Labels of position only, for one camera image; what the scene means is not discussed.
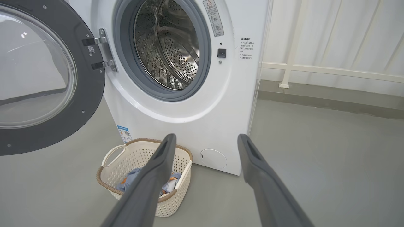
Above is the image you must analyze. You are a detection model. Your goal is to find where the white front-load washing machine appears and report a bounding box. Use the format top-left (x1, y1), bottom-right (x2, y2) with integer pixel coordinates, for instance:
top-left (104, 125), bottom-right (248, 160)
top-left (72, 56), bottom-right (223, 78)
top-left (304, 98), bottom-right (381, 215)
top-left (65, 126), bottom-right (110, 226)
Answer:
top-left (68, 0), bottom-right (274, 176)

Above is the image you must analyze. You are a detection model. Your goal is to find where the blue energy label sticker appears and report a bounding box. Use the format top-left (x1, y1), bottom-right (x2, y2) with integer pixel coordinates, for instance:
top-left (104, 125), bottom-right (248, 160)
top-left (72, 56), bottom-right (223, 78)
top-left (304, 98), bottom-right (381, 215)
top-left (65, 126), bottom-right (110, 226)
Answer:
top-left (117, 125), bottom-right (133, 143)

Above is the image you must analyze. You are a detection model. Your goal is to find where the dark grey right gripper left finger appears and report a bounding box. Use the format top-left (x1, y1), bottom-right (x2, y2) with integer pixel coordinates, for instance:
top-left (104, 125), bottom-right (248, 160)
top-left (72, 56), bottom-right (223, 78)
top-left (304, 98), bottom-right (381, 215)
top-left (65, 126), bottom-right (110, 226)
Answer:
top-left (100, 133), bottom-right (177, 227)

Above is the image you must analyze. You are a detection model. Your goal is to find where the metal washing machine door hinge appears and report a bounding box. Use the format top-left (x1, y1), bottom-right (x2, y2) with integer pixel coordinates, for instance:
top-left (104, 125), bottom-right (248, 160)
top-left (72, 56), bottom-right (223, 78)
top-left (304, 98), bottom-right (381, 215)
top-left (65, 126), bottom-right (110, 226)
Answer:
top-left (82, 28), bottom-right (118, 72)

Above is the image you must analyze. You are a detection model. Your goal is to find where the round dark glass washer door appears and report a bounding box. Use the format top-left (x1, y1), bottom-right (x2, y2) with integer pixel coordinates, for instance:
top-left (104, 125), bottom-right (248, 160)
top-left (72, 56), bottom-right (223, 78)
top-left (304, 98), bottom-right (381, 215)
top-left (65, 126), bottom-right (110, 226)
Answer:
top-left (0, 0), bottom-right (106, 156)

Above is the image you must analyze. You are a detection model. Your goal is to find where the white metal railing frame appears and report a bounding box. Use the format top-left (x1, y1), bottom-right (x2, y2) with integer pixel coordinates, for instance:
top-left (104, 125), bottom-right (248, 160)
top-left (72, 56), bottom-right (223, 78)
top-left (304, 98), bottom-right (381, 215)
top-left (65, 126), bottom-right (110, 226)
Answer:
top-left (261, 0), bottom-right (404, 89)

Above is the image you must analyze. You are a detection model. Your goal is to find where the cream perforated laundry basket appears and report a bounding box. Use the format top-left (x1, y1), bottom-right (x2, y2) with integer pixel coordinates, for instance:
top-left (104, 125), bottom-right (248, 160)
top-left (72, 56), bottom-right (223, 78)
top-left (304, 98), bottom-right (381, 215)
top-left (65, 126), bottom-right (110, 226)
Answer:
top-left (96, 138), bottom-right (193, 218)

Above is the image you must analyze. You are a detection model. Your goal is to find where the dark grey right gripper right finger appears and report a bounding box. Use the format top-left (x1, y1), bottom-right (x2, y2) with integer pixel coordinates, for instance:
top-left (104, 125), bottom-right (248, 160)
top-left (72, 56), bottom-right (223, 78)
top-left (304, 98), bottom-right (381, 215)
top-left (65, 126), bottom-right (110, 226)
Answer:
top-left (237, 134), bottom-right (314, 227)

